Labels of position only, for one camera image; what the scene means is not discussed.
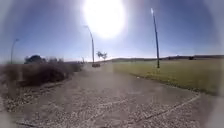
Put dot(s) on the grey gravel path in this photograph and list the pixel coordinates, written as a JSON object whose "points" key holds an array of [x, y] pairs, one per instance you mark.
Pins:
{"points": [[110, 96]]}

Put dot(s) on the distant dark tree line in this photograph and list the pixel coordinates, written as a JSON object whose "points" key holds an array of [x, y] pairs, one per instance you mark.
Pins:
{"points": [[173, 58]]}

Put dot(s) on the dark vehicle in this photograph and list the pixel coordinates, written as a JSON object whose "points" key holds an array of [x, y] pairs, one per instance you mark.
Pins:
{"points": [[96, 65]]}

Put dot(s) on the dark street lamp pole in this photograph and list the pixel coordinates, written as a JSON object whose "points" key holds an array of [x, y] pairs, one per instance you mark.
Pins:
{"points": [[156, 43]]}

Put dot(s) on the small distant tree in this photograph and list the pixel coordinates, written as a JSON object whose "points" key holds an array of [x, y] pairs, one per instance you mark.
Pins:
{"points": [[101, 55]]}

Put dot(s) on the dark tree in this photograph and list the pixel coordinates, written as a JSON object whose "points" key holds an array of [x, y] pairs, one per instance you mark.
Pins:
{"points": [[34, 59]]}

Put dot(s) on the green grass field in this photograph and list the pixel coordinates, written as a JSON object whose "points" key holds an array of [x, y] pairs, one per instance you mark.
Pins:
{"points": [[180, 71]]}

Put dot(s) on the row of dry bushes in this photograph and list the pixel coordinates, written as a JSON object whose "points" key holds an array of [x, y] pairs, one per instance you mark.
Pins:
{"points": [[40, 72]]}

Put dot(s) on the curved street lamp pole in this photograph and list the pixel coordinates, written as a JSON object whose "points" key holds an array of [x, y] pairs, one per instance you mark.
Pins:
{"points": [[92, 46], [12, 50]]}

